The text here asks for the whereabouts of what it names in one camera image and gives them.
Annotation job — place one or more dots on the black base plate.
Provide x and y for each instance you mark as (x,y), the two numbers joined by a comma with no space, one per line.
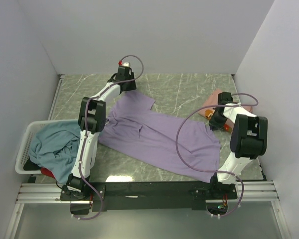
(150,195)

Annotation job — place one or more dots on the purple t shirt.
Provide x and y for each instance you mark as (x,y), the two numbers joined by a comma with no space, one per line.
(187,148)

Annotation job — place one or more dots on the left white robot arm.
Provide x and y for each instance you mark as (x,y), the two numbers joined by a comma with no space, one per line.
(92,120)

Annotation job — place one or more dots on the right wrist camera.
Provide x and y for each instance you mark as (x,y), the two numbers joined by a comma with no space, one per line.
(224,98)

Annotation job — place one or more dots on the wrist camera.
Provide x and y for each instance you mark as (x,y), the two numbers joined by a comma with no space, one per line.
(224,98)
(122,63)

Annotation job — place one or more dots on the red garment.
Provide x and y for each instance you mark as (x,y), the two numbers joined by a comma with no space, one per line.
(47,173)

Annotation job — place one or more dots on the black garment in basket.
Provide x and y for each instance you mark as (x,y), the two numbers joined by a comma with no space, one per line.
(30,166)

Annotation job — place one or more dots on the folded pink t shirt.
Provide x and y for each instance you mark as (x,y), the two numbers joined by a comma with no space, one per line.
(209,112)

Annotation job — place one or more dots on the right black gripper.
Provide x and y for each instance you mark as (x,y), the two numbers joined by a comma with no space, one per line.
(216,123)

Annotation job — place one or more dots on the light blue t shirt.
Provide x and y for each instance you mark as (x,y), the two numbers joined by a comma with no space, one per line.
(55,148)

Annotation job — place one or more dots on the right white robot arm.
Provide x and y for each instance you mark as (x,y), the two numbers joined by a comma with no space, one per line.
(248,139)

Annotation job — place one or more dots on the white laundry basket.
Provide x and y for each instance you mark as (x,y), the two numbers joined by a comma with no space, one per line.
(22,149)

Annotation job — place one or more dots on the aluminium rail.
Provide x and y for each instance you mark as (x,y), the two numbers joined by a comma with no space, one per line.
(257,191)

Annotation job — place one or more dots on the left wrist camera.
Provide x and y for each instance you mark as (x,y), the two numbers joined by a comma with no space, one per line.
(122,63)

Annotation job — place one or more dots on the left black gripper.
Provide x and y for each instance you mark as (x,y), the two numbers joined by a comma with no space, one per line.
(128,85)

